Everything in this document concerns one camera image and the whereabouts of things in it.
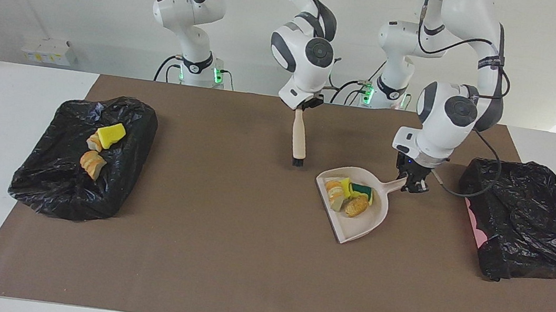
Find bread chunk with orange crust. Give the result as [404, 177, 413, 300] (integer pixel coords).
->
[77, 149, 108, 182]
[85, 133, 105, 154]

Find left black trash bag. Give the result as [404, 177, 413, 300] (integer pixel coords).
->
[448, 153, 556, 289]

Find white wall power box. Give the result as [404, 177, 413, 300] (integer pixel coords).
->
[19, 36, 79, 68]

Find right black trash bag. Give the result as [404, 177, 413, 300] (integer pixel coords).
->
[5, 84, 162, 230]

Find beige plastic dustpan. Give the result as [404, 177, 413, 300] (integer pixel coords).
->
[308, 162, 409, 251]

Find orange brown sponge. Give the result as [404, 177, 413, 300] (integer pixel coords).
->
[344, 193, 371, 220]

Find black trash bag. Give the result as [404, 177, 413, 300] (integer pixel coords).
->
[5, 84, 162, 230]
[448, 153, 556, 289]

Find black cable at base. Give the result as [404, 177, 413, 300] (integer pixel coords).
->
[330, 55, 386, 109]
[153, 53, 186, 85]

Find yellow and green sponge piece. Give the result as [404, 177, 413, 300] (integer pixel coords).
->
[347, 183, 374, 206]

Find pale yellow sponge chunk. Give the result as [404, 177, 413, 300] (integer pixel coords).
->
[322, 178, 350, 214]

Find black cable at left base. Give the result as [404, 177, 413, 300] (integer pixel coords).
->
[330, 55, 386, 109]

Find brown table mat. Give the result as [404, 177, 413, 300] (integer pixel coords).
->
[0, 62, 556, 312]

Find black cable at right base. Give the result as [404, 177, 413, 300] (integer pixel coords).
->
[153, 53, 186, 85]

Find large yellow sponge chunk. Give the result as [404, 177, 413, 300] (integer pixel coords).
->
[94, 119, 128, 152]

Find beige hand brush black bristles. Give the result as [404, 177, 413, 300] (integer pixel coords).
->
[288, 106, 313, 168]

